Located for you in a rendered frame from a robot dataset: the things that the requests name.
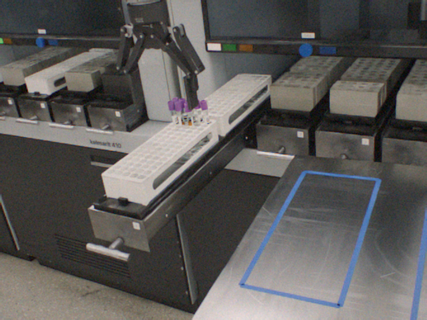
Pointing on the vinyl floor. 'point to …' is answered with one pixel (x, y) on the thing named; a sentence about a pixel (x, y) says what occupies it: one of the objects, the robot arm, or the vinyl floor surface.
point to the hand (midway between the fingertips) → (164, 100)
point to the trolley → (331, 247)
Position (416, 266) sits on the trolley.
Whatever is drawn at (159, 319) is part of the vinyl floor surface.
